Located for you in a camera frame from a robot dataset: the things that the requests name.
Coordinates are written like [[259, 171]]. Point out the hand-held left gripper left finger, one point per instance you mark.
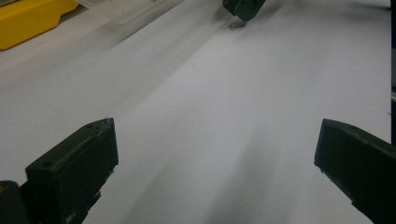
[[71, 171]]

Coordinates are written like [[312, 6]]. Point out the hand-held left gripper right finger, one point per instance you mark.
[[358, 168]]

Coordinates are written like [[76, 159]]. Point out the small dark screw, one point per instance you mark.
[[236, 25]]

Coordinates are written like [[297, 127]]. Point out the clear plastic drawer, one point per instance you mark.
[[124, 12]]

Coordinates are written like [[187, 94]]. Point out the yellow black drawer cabinet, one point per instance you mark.
[[28, 18]]

